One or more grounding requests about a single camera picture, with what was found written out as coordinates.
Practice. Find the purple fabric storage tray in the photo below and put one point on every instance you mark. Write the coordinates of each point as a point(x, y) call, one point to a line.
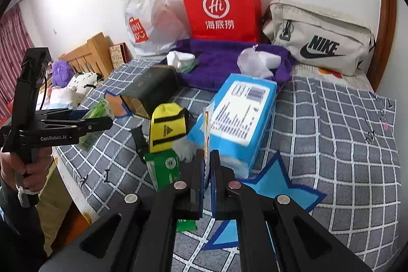
point(216, 68)

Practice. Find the blue tissue pack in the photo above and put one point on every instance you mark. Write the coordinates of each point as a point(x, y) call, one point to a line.
point(242, 119)

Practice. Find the grey checkered cloth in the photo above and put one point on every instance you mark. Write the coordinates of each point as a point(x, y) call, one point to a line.
point(334, 147)

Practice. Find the white floral pillow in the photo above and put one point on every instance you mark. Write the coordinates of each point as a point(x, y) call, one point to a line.
point(83, 80)

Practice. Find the purple plush toy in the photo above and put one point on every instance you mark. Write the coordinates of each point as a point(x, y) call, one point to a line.
point(61, 73)

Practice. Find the yellow and black sock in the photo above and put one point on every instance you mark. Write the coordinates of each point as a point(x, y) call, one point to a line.
point(165, 122)

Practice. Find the wooden headboard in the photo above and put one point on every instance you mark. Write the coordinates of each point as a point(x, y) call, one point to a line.
point(92, 55)

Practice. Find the grey waist bag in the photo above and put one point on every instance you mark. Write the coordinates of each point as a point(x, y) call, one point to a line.
point(318, 29)

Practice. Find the blue star sticker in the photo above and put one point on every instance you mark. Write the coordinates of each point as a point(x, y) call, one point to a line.
point(287, 192)

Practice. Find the dark green tea tin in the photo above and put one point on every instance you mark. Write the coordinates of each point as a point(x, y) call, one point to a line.
point(149, 87)

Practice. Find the green serrated packet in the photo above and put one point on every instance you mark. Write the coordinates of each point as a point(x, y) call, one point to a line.
point(162, 166)

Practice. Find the brown wooden door frame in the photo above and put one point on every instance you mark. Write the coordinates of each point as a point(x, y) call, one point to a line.
point(387, 36)

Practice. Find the green bed sheet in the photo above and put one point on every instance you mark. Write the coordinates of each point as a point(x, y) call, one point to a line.
point(54, 205)

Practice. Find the person's left hand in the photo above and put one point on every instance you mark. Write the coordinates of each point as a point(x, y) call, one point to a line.
point(40, 173)

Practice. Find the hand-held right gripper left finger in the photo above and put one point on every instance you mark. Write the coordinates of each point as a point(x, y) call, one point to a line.
point(200, 182)

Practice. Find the clear green plastic packet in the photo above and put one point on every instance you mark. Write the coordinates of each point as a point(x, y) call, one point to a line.
point(95, 111)

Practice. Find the white mesh pouch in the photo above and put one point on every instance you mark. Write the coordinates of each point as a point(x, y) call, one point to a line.
point(251, 63)

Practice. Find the brown star sticker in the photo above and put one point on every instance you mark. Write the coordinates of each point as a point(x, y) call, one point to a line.
point(115, 102)

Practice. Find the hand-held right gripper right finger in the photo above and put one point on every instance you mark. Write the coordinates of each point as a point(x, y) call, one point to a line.
point(213, 189)

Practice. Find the patterned small box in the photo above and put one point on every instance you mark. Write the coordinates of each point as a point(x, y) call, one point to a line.
point(118, 55)

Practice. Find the white plastic shopping bag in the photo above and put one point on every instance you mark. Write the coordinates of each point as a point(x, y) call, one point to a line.
point(149, 14)

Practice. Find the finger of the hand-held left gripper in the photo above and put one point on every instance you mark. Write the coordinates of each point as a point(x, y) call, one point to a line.
point(95, 125)
point(78, 114)

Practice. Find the person's left forearm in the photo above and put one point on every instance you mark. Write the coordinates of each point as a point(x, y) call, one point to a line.
point(19, 233)

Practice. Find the red striped curtain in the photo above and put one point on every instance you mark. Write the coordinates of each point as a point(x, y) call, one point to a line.
point(12, 52)

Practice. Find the fruit print wipes packet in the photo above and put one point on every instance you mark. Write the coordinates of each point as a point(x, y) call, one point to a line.
point(207, 122)

